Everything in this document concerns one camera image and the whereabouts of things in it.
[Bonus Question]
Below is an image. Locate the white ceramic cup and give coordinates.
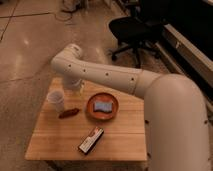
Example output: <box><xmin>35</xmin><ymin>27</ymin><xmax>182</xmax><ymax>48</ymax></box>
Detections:
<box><xmin>47</xmin><ymin>90</ymin><xmax>65</xmax><ymax>113</ymax></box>

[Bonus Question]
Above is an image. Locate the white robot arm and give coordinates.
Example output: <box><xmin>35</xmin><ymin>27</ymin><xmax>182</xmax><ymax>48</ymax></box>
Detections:
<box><xmin>51</xmin><ymin>44</ymin><xmax>211</xmax><ymax>171</ymax></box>

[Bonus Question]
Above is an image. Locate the brown round plate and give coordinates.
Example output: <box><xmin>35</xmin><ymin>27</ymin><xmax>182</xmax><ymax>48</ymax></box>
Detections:
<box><xmin>86</xmin><ymin>92</ymin><xmax>119</xmax><ymax>120</ymax></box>

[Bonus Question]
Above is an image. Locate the brown sausage toy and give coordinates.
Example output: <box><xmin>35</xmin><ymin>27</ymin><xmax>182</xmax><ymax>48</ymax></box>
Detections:
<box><xmin>59</xmin><ymin>108</ymin><xmax>80</xmax><ymax>119</ymax></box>

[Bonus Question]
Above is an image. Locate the blue sponge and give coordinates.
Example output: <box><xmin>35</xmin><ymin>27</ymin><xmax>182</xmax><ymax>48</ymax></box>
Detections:
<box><xmin>94</xmin><ymin>101</ymin><xmax>112</xmax><ymax>113</ymax></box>

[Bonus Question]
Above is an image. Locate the wooden table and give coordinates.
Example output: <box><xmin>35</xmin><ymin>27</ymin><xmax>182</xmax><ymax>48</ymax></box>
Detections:
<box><xmin>25</xmin><ymin>81</ymin><xmax>146</xmax><ymax>162</ymax></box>

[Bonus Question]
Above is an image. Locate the black red white box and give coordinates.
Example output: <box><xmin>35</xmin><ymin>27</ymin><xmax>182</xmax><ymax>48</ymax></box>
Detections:
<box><xmin>78</xmin><ymin>127</ymin><xmax>104</xmax><ymax>155</ymax></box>

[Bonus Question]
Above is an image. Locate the black office chair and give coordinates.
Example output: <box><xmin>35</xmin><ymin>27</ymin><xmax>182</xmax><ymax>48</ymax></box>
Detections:
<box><xmin>109</xmin><ymin>0</ymin><xmax>171</xmax><ymax>68</ymax></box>

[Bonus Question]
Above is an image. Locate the white object on floor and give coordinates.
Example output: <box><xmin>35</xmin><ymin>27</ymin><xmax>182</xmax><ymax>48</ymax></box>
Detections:
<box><xmin>61</xmin><ymin>0</ymin><xmax>88</xmax><ymax>13</ymax></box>

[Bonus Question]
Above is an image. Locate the long bench counter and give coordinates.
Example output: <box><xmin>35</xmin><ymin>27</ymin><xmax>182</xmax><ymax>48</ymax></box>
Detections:
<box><xmin>156</xmin><ymin>0</ymin><xmax>213</xmax><ymax>88</ymax></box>

